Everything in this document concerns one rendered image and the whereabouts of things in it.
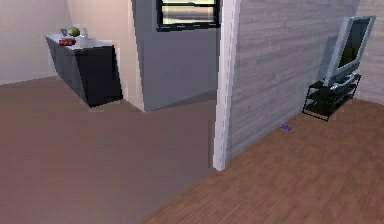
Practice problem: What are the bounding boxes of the grey television set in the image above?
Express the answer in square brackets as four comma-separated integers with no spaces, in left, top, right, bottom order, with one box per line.
[322,15,377,87]

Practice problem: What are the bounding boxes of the black framed window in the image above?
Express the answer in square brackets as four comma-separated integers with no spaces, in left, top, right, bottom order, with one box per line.
[156,0,222,33]

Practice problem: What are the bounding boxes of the black kitchen counter cabinet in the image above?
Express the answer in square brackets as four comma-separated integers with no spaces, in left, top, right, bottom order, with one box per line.
[44,32,124,109]

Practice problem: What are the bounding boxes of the black television stand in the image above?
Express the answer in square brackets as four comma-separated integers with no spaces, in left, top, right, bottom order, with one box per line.
[302,73,363,122]

